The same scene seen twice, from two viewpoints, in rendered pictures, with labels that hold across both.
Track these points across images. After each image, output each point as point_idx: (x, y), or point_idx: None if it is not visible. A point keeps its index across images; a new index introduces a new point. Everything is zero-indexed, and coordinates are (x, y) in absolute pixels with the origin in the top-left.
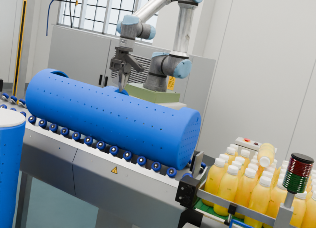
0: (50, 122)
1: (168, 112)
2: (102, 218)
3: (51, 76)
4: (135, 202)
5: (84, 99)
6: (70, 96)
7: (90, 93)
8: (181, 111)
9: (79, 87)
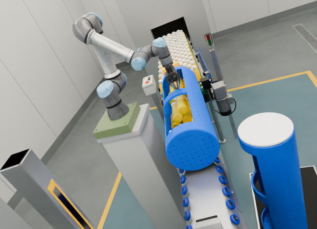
0: None
1: (186, 71)
2: (179, 205)
3: (197, 118)
4: None
5: (201, 99)
6: (204, 107)
7: (196, 96)
8: (180, 68)
9: (196, 101)
